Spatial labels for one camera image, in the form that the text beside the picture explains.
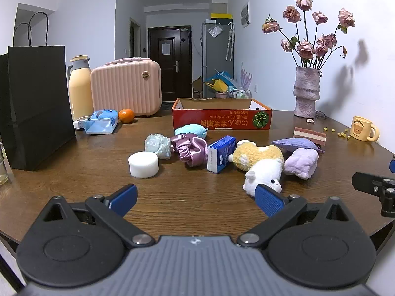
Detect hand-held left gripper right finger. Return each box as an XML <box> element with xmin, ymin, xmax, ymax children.
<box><xmin>255</xmin><ymin>183</ymin><xmax>358</xmax><ymax>249</ymax></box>

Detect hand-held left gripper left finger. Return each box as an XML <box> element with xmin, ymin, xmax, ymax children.
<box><xmin>37</xmin><ymin>183</ymin><xmax>156</xmax><ymax>249</ymax></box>

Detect yellow white plush toy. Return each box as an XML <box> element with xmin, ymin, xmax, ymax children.
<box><xmin>228</xmin><ymin>140</ymin><xmax>284</xmax><ymax>197</ymax></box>

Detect white foam cylinder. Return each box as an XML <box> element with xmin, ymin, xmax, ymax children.
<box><xmin>128</xmin><ymin>152</ymin><xmax>160</xmax><ymax>178</ymax></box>

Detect lilac plush cube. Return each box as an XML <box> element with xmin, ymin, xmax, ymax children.
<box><xmin>283</xmin><ymin>148</ymin><xmax>319</xmax><ymax>179</ymax></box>

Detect clear plastic bag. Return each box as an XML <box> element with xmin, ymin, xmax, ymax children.
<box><xmin>144</xmin><ymin>134</ymin><xmax>172</xmax><ymax>160</ymax></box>

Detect small blue white carton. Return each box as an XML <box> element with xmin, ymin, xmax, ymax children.
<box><xmin>207</xmin><ymin>136</ymin><xmax>237</xmax><ymax>174</ymax></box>

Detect pink satin scrunchie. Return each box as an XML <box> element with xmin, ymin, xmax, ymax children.
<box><xmin>170</xmin><ymin>133</ymin><xmax>209</xmax><ymax>167</ymax></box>

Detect light blue plush toy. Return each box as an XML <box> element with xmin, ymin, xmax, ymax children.
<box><xmin>174</xmin><ymin>124</ymin><xmax>209</xmax><ymax>138</ymax></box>

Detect red cardboard box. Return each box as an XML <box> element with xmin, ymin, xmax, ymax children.
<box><xmin>172</xmin><ymin>97</ymin><xmax>273</xmax><ymax>131</ymax></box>

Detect yellow bear mug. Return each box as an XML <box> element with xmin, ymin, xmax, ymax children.
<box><xmin>349</xmin><ymin>116</ymin><xmax>380</xmax><ymax>142</ymax></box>

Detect scattered yellow crumbs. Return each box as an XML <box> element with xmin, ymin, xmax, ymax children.
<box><xmin>322</xmin><ymin>126</ymin><xmax>351</xmax><ymax>139</ymax></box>

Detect flat purple fabric pouch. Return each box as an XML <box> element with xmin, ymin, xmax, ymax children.
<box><xmin>272</xmin><ymin>137</ymin><xmax>324</xmax><ymax>154</ymax></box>

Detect pink layered sponge block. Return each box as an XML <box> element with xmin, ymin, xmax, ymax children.
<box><xmin>293</xmin><ymin>127</ymin><xmax>327</xmax><ymax>146</ymax></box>

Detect blue tissue pack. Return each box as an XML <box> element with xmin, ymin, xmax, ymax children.
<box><xmin>83</xmin><ymin>109</ymin><xmax>119</xmax><ymax>135</ymax></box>

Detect purple ribbed vase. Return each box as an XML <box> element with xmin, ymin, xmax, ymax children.
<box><xmin>293</xmin><ymin>66</ymin><xmax>321</xmax><ymax>119</ymax></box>

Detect pink ribbed suitcase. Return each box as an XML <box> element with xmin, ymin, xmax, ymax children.
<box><xmin>90</xmin><ymin>58</ymin><xmax>162</xmax><ymax>118</ymax></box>

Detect cream thermos flask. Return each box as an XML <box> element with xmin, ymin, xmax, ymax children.
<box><xmin>67</xmin><ymin>55</ymin><xmax>94</xmax><ymax>122</ymax></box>

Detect clear drinking glass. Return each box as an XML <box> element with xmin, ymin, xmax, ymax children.
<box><xmin>0</xmin><ymin>142</ymin><xmax>15</xmax><ymax>186</ymax></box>

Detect yellow bag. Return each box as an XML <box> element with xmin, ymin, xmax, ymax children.
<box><xmin>205</xmin><ymin>79</ymin><xmax>229</xmax><ymax>93</ymax></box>

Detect dark wooden door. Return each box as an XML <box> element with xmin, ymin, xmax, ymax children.
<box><xmin>147</xmin><ymin>26</ymin><xmax>192</xmax><ymax>102</ymax></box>

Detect black paper bag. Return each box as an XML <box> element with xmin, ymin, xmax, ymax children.
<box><xmin>0</xmin><ymin>12</ymin><xmax>77</xmax><ymax>171</ymax></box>

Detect blue plastic bag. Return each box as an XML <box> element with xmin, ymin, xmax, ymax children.
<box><xmin>213</xmin><ymin>70</ymin><xmax>239</xmax><ymax>87</ymax></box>

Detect brown cardboard carton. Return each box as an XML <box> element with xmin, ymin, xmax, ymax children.
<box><xmin>193</xmin><ymin>76</ymin><xmax>204</xmax><ymax>98</ymax></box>

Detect dried pink roses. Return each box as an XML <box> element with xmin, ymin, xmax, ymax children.
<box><xmin>262</xmin><ymin>0</ymin><xmax>356</xmax><ymax>70</ymax></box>

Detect grey refrigerator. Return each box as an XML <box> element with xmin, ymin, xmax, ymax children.
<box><xmin>202</xmin><ymin>20</ymin><xmax>236</xmax><ymax>99</ymax></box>

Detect hanging white umbrella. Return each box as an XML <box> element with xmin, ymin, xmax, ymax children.
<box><xmin>225</xmin><ymin>22</ymin><xmax>235</xmax><ymax>61</ymax></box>

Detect white charger with cable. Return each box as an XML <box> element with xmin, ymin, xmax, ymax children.
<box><xmin>73</xmin><ymin>116</ymin><xmax>92</xmax><ymax>130</ymax></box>

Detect wire basket with bottles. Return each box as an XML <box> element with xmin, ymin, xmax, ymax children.
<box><xmin>226</xmin><ymin>86</ymin><xmax>251</xmax><ymax>99</ymax></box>

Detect purple feather wall decor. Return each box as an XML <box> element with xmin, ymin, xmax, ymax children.
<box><xmin>240</xmin><ymin>62</ymin><xmax>253</xmax><ymax>90</ymax></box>

